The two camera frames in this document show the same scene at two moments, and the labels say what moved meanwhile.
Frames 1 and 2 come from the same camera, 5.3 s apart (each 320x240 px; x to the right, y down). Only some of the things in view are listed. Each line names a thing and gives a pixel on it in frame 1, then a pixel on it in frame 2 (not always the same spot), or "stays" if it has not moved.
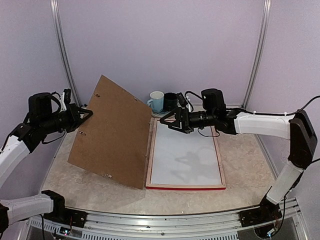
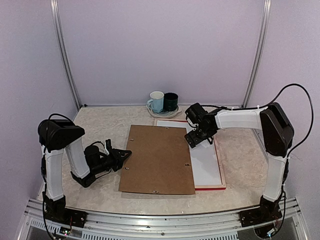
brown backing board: x=114 y=140 -> x=160 y=161
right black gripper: x=178 y=118 -> x=195 y=139
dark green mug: x=170 y=101 stays
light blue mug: x=157 y=101 stays
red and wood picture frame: x=149 y=178 -> x=208 y=172
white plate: x=160 y=115 stays
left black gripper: x=73 y=110 -> x=117 y=158
